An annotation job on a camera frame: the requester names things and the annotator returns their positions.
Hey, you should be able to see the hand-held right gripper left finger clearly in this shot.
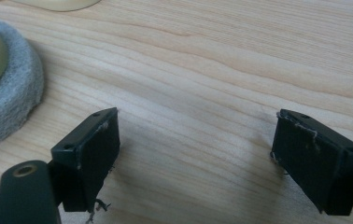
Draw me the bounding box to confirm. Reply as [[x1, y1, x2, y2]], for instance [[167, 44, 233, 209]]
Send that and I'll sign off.
[[50, 106, 121, 214]]

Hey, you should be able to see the grey felt coaster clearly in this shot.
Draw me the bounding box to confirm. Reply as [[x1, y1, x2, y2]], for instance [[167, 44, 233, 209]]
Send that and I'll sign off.
[[0, 17, 46, 157]]

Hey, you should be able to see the cream ceramic dish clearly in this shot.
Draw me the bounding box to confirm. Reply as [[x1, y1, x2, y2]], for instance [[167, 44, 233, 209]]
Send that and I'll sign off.
[[9, 0, 102, 13]]

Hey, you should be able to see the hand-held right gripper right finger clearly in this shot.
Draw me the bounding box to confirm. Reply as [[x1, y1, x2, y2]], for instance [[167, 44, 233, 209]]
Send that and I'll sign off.
[[270, 108, 353, 217]]

